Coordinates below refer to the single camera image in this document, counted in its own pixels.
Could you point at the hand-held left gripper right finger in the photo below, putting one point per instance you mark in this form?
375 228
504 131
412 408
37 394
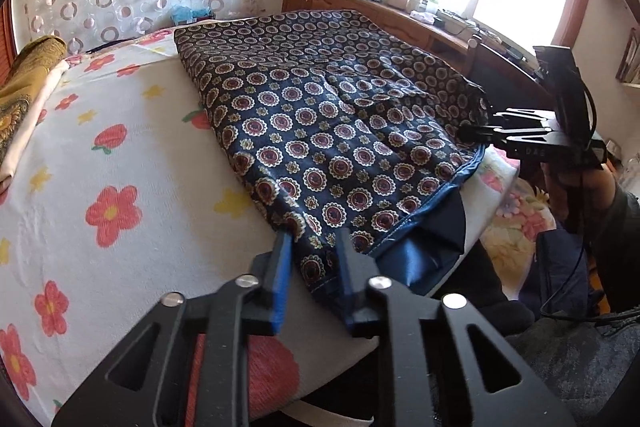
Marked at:
346 279

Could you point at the floral bedspread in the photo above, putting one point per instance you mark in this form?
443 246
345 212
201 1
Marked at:
510 227

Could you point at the picture frame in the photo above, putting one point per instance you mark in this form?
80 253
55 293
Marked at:
629 57

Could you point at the white floral bed sheet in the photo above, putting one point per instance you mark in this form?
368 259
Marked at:
125 147

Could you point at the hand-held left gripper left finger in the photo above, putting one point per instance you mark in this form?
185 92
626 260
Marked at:
282 279

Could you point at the person's dark pants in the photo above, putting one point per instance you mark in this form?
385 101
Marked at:
575 367

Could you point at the cream cloth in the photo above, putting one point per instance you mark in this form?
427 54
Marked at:
30 127

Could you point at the wooden slatted headboard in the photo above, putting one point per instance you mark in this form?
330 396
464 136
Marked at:
5 42

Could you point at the navy patterned shirt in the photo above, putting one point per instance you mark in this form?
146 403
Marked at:
310 117

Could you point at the yellow-brown patterned cloth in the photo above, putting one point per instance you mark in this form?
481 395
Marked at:
30 77

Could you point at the person's right forearm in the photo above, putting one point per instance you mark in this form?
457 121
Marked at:
631 214

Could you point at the person's right hand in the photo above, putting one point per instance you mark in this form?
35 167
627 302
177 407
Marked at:
600 194

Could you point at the wooden cabinet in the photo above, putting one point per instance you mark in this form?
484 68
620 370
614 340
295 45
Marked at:
360 9

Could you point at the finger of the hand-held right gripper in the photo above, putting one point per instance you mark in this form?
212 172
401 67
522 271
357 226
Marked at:
520 115
480 133

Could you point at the blue tissue pack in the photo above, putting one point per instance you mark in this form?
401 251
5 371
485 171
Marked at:
190 14

